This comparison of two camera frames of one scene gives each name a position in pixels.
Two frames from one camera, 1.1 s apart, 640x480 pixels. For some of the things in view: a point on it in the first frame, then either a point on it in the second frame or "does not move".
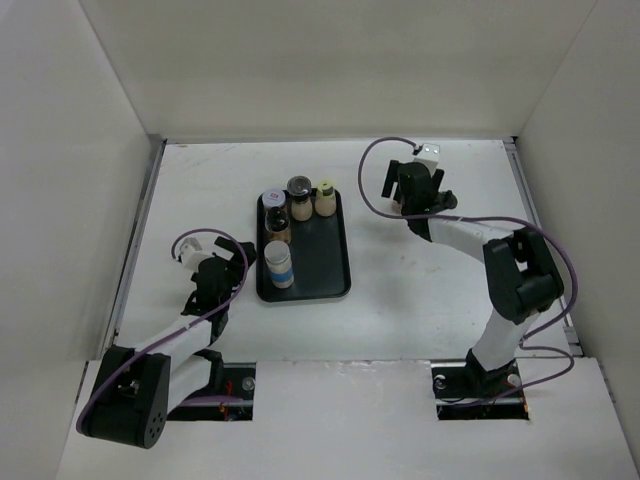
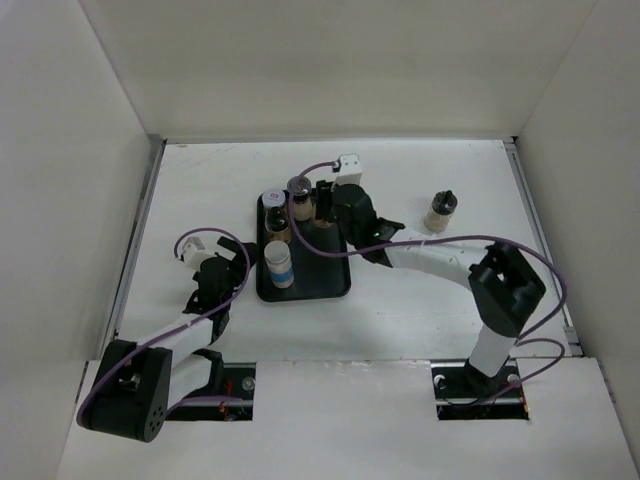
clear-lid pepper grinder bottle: (299, 187) does not move
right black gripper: (392, 179) → (324, 199)
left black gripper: (238, 268) does not move
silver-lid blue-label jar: (278, 257) does not move
